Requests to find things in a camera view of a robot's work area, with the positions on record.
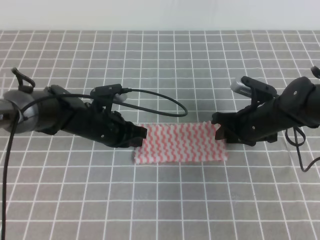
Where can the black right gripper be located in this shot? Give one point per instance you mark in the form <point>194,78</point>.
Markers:
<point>259,125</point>

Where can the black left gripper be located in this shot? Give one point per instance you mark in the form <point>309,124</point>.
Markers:
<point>110,129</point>

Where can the pink white wavy striped towel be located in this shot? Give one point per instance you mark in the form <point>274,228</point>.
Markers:
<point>181,142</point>

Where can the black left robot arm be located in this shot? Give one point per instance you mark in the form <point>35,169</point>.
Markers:
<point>54,109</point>

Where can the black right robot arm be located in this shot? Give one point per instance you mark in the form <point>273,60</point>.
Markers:
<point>301,101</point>

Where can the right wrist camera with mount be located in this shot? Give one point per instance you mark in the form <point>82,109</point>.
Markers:
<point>259,92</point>

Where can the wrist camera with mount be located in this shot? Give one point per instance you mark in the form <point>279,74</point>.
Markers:
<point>110,93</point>
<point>259,92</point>

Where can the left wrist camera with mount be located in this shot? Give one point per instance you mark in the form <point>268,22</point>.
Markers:
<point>110,93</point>

